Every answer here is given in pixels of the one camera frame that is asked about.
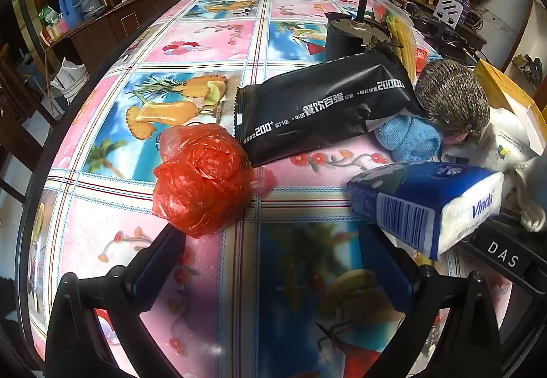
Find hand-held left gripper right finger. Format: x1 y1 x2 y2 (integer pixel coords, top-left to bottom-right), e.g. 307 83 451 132
358 225 503 378

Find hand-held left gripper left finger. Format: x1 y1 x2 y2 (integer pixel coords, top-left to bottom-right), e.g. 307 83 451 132
45 225 187 378

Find blue white tissue pack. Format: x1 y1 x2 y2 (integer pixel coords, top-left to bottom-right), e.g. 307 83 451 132
346 161 506 261

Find red plastic bag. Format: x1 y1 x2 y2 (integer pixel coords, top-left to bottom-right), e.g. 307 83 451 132
151 124 278 240

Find blue knitted cloth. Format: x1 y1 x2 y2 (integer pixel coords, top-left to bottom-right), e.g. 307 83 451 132
395 115 443 163
374 115 411 150

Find grey brown knit hat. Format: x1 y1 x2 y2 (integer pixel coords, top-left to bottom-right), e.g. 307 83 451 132
414 58 492 144

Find yellow cardboard box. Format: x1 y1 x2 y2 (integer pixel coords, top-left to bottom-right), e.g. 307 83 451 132
472 59 547 157

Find black wet wipes packet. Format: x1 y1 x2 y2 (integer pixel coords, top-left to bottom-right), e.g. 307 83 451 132
233 45 428 168

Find pack of coloured foam sheets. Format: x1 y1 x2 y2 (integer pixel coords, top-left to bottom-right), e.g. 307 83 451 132
372 0 430 75

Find white plastic bag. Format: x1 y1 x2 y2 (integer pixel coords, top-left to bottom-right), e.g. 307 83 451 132
442 107 541 174

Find white sack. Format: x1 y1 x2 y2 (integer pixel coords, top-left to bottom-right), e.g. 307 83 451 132
50 57 90 103

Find black motor with metal shaft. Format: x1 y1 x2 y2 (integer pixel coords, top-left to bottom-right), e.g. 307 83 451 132
324 0 404 63

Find printed tablecloth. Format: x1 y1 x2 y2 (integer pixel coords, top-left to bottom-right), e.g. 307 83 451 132
26 0 518 378

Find purple bottles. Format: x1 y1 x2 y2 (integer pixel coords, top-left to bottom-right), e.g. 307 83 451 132
454 0 473 25

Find green packets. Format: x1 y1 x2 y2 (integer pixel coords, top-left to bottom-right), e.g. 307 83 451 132
38 6 61 29

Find blue thermos jug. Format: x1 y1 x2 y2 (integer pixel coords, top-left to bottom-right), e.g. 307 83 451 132
58 0 84 29

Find grey cloth with white cord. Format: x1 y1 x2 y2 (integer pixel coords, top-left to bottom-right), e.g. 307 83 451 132
514 156 547 233

